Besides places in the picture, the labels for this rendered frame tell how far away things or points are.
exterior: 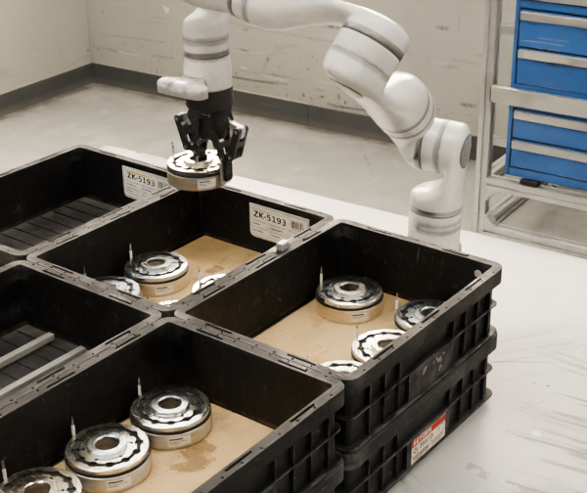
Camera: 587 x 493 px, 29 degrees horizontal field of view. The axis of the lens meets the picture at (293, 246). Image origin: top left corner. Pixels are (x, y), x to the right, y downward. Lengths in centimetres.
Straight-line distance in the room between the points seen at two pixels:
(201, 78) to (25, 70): 380
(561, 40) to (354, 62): 202
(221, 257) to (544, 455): 63
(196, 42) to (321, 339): 48
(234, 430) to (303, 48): 363
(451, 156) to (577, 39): 162
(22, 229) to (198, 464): 80
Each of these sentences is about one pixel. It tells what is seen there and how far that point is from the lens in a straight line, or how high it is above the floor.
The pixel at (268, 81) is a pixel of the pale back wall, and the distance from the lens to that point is 515.
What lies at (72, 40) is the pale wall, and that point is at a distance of 571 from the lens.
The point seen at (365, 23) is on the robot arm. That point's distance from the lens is 153.
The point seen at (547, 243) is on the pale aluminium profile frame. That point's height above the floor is 13.
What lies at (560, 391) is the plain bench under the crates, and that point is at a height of 70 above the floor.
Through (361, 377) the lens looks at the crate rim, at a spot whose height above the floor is 93.
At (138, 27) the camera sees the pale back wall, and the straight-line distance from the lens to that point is 556.
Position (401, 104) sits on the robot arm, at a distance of 165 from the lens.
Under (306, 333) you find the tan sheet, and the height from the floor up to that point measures 83.
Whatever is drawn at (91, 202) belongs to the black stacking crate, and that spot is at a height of 83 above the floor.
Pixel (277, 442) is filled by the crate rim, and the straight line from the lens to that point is 128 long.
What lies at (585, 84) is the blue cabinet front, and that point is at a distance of 350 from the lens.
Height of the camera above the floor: 166
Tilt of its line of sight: 25 degrees down
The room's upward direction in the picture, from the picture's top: 1 degrees counter-clockwise
